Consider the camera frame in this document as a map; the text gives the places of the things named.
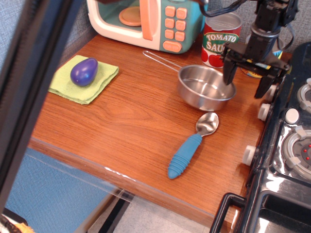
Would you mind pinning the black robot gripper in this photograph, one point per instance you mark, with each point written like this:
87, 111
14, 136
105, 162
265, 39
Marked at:
243, 55

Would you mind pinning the stainless steel saucepan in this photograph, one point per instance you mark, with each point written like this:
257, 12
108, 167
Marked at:
199, 86

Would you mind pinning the pineapple slices can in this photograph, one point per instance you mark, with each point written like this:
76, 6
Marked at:
277, 51

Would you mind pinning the white stove knob upper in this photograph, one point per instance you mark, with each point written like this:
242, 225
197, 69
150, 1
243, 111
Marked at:
269, 95

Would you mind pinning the white stove knob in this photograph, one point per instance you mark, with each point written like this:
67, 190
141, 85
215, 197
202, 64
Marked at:
248, 155
263, 111
269, 95

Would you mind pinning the white stove knob middle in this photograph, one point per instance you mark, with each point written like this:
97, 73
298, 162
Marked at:
263, 111

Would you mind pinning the tomato sauce can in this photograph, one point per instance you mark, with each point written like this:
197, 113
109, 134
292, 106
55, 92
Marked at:
217, 31

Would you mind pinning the white round stove button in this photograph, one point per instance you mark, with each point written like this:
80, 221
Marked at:
291, 116

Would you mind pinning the white stove knob lower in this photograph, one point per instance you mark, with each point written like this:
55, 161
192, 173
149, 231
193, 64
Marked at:
248, 155

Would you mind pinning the toy microwave teal and orange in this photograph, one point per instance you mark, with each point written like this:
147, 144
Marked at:
164, 25

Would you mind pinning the black toy stove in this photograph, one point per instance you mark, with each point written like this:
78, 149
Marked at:
278, 197

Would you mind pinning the purple toy eggplant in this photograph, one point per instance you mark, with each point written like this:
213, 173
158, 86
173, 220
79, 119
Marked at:
84, 72

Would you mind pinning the green folded cloth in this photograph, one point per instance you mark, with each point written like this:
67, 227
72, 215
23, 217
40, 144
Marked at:
63, 86

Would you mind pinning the blue handled metal spoon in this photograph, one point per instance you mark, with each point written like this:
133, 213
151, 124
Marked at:
207, 124

